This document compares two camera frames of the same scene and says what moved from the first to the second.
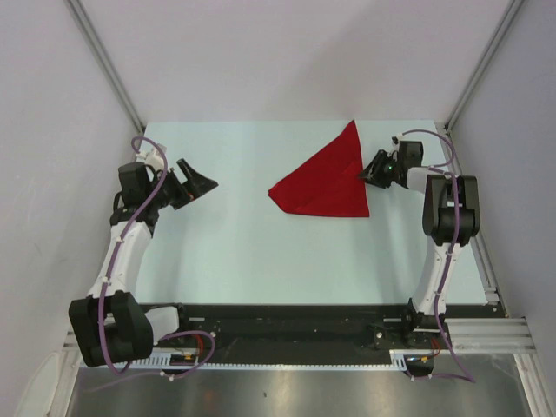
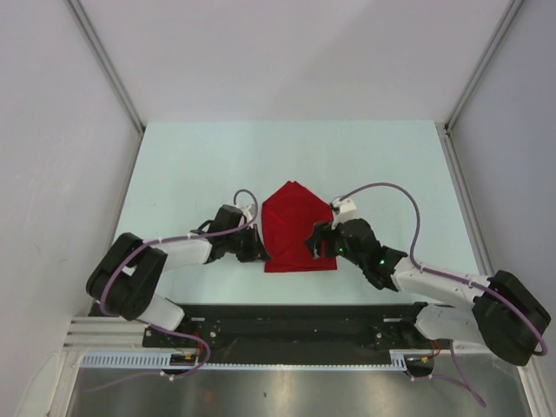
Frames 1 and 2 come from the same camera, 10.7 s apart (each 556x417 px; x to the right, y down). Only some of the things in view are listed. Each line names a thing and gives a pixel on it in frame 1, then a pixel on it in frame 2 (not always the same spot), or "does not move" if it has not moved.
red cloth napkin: [326, 181] -> [288, 216]
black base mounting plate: [295, 329] does not move
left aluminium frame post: [96, 44] does not move
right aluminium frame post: [500, 29] does not move
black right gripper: [372, 175] -> [321, 232]
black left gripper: [195, 185] -> [258, 250]
